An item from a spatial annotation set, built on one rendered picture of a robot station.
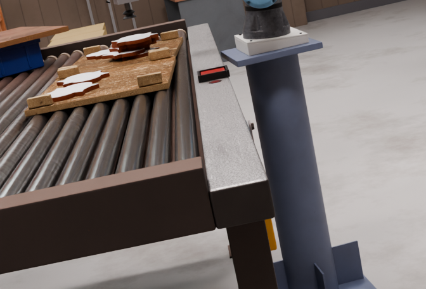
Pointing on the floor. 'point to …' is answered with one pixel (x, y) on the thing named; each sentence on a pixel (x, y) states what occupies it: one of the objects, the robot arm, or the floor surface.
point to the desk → (210, 10)
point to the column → (295, 175)
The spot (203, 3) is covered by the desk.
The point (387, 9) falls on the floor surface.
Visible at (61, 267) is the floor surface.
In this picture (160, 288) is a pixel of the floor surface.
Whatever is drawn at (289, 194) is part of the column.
